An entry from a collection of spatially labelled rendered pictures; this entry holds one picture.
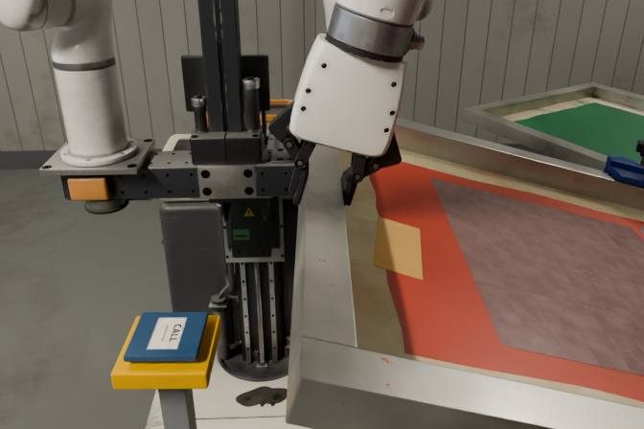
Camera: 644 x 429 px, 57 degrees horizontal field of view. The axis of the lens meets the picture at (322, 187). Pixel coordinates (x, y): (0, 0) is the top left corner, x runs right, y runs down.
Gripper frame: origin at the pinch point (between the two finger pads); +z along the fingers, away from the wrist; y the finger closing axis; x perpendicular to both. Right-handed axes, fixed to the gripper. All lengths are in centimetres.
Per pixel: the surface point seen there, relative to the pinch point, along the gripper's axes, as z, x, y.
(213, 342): 33.3, -11.8, 7.1
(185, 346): 32.4, -8.9, 10.7
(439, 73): 45, -307, -91
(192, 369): 33.7, -6.2, 9.0
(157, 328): 33.6, -12.6, 15.3
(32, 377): 149, -107, 66
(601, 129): 8, -102, -85
